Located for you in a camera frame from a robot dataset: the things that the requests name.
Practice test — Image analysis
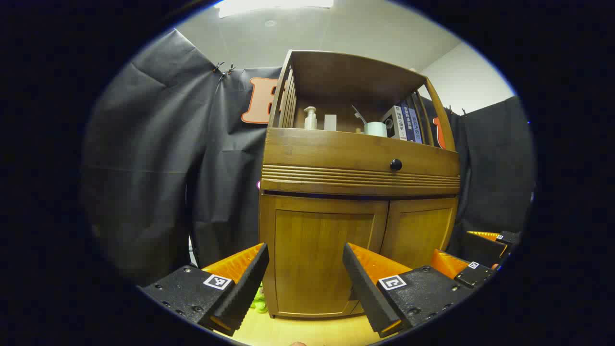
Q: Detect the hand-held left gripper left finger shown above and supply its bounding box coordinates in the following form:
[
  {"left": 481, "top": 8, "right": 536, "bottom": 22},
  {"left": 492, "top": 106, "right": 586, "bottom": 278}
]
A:
[{"left": 138, "top": 243, "right": 270, "bottom": 337}]

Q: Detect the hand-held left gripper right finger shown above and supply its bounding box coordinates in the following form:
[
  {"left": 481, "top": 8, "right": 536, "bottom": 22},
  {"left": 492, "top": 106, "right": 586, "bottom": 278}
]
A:
[{"left": 342, "top": 243, "right": 474, "bottom": 338}]

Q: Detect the wooden double-door shoe cabinet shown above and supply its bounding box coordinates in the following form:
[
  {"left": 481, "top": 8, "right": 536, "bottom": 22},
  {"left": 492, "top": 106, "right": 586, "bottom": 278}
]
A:
[{"left": 258, "top": 49, "right": 462, "bottom": 319}]

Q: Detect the wooden cabinet drawer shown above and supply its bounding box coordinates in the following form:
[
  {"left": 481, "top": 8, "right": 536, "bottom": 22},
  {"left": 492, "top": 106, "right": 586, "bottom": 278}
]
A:
[{"left": 262, "top": 128, "right": 461, "bottom": 179}]

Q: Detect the green toy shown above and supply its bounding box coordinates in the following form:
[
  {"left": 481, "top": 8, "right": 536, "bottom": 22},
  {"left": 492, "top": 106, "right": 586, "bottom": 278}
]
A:
[{"left": 250, "top": 284, "right": 269, "bottom": 314}]

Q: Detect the light blue book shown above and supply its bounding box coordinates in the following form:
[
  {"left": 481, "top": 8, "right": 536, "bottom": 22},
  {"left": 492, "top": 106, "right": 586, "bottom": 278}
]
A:
[{"left": 408, "top": 107, "right": 424, "bottom": 144}]

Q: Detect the black backdrop cloth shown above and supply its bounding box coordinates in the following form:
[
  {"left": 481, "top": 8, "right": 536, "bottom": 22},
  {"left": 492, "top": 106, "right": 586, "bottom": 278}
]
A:
[{"left": 82, "top": 29, "right": 536, "bottom": 284}]

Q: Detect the dark blue book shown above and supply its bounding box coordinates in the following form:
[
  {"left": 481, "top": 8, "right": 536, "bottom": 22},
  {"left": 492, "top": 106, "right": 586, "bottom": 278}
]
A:
[{"left": 400, "top": 101, "right": 417, "bottom": 142}]

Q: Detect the ceiling light panel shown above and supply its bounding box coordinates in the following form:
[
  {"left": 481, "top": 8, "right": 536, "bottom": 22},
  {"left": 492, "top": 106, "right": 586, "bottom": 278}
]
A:
[{"left": 219, "top": 0, "right": 334, "bottom": 19}]

